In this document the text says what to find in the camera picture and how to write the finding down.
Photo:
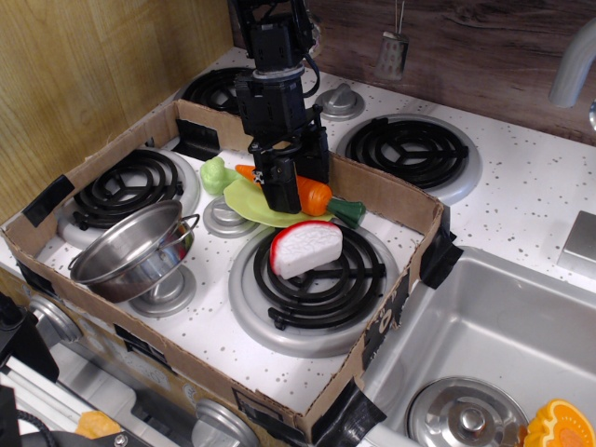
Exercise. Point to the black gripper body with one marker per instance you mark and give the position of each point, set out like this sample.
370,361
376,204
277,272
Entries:
272,107

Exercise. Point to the black burner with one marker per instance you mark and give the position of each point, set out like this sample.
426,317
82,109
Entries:
320,313
145,177
215,90
427,152

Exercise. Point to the silver faucet base block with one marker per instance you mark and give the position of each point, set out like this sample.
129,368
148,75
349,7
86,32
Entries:
578,252

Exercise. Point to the brown cardboard fence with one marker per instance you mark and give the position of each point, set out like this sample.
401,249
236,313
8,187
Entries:
206,344

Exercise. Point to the back right black burner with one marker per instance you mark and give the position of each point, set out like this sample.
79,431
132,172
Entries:
427,152

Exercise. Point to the orange toy carrot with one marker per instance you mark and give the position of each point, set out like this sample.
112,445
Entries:
316,199

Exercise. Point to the silver front stove knob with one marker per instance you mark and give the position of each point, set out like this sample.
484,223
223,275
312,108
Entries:
168,297

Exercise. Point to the silver stove knob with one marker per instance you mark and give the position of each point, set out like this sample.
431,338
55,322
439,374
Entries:
168,297
221,221
340,104

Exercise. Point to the silver centre stove knob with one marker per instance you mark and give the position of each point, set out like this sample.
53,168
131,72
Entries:
221,221

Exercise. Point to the silver oven knob left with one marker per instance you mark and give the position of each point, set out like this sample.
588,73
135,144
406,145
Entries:
54,325

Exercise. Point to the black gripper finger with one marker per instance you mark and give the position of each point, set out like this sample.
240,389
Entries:
313,160
277,177

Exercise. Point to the stainless steel sink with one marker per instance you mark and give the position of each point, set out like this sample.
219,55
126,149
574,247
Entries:
528,334

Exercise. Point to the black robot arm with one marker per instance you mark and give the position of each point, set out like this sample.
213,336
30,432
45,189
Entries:
278,36

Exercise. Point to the light green toy vegetable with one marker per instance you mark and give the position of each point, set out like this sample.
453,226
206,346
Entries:
215,176

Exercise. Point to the red white cheese wedge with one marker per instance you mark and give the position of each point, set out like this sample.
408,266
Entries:
304,246

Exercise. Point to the silver oven knob right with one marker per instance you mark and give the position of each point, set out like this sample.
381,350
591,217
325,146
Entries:
217,426

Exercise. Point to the silver faucet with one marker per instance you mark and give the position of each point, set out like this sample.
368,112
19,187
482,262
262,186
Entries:
572,90

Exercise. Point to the light green plastic plate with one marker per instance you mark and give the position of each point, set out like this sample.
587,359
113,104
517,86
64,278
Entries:
249,202

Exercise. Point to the orange toy fruit slice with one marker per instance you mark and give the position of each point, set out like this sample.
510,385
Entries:
558,424

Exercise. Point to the silver oven knob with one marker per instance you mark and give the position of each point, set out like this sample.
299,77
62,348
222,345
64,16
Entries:
54,325
217,426

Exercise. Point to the stainless steel pot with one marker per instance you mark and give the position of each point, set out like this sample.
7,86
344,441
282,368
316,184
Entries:
137,253

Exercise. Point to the silver back stove knob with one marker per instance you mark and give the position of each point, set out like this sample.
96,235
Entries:
340,104

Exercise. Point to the back left black burner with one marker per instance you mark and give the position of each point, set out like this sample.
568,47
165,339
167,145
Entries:
215,90

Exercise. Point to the front right black burner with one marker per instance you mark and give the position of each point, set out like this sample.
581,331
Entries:
320,313

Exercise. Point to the front left black burner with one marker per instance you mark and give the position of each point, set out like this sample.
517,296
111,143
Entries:
145,177

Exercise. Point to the silver pot lid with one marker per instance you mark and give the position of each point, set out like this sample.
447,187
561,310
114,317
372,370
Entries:
462,411

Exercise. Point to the hanging silver grater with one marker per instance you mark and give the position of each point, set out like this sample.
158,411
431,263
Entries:
391,60

